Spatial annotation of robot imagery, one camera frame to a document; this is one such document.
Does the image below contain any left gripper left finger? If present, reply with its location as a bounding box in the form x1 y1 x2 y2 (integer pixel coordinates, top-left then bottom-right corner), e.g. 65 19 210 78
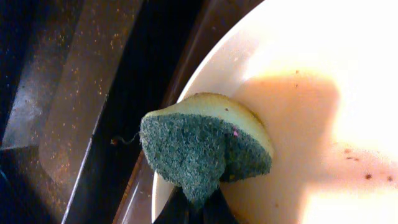
153 187 190 224

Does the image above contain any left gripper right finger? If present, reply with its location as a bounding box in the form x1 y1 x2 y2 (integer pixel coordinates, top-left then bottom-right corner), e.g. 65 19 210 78
203 189 239 224

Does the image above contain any black plastic tray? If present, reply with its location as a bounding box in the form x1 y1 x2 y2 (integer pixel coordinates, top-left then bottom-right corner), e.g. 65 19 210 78
1 1 203 223

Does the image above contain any brown translucent tray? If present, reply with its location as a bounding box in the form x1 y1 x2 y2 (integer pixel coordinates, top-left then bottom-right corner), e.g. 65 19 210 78
113 0 262 223

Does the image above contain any green yellow sponge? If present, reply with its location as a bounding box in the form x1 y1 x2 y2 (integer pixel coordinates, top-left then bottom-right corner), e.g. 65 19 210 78
139 93 274 209

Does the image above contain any white plate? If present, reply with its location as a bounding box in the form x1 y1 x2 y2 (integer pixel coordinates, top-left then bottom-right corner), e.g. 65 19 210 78
151 0 398 224

